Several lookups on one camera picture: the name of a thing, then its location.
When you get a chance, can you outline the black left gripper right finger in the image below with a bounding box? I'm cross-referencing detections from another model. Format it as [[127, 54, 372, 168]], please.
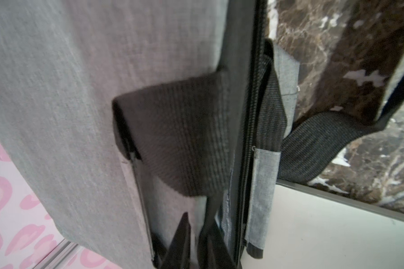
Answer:
[[198, 222, 236, 269]]

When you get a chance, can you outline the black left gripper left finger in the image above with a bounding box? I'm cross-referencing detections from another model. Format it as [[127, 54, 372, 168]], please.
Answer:
[[159, 213, 191, 269]]

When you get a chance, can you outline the grey laptop sleeve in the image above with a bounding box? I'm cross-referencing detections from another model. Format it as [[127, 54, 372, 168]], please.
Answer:
[[0, 0, 404, 269]]

